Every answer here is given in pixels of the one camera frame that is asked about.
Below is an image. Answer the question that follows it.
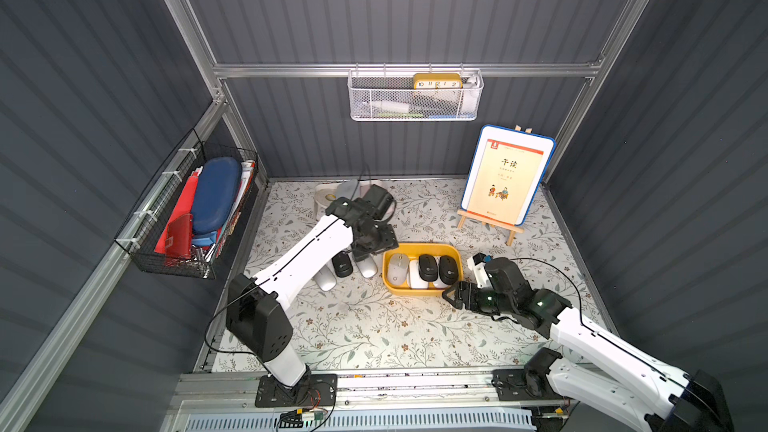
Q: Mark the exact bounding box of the grey mouse row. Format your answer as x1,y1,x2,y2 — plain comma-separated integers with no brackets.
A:
386,253,410,287

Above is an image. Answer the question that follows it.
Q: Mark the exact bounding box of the white mouse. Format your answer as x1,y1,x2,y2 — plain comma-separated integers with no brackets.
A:
408,259,429,290

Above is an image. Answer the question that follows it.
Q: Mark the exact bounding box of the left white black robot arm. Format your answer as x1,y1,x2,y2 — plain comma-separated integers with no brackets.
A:
223,185,398,389

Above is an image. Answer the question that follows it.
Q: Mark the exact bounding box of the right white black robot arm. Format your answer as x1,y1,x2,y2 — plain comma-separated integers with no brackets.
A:
442,257,735,431

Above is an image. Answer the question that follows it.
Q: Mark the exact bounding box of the silver mouse beside box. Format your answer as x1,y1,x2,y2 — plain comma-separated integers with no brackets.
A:
355,256,379,279

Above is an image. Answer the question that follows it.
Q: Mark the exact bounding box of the black mouse upper row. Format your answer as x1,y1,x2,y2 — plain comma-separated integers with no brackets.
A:
331,251,354,278

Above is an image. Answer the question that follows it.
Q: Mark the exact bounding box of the yellow plastic storage box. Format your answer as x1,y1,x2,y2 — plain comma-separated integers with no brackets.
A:
381,242,464,297

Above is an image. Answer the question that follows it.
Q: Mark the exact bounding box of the silver mouse far left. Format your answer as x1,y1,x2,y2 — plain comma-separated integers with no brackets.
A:
313,264,337,292

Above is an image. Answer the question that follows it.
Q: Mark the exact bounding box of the grey pencil case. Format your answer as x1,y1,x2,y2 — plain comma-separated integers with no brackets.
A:
335,179,362,200

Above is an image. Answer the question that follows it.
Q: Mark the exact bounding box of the white tray with tape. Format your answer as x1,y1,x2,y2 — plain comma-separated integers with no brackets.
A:
314,179,384,221

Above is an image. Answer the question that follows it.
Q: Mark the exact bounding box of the wooden easel stand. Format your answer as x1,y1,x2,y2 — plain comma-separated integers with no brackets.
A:
456,125,534,247

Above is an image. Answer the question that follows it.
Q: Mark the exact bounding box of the book on blue board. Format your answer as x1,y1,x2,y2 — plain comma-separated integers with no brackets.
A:
460,124,557,227

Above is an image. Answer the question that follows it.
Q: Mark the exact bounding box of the blue oval case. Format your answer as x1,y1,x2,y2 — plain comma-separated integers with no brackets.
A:
191,157,242,235

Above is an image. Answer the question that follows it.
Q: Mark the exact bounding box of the yellow clock in basket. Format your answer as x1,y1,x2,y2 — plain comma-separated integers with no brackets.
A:
413,72,464,90

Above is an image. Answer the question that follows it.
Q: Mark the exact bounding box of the red folder in basket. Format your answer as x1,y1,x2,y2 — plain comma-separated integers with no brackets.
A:
154,167,202,259

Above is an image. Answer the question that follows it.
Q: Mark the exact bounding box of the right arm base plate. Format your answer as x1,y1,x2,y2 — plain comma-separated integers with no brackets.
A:
491,368,571,405

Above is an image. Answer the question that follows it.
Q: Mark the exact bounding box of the aluminium front rail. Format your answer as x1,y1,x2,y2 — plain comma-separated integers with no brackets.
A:
173,365,655,412

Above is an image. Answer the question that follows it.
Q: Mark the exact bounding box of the white wire mesh basket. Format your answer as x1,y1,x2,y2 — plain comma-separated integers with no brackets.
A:
347,67,485,122

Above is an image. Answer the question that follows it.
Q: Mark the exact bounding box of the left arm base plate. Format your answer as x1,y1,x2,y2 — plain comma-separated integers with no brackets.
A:
254,373,339,409

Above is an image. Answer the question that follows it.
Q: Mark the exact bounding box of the black wire wall basket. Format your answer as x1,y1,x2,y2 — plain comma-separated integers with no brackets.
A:
115,131,260,280

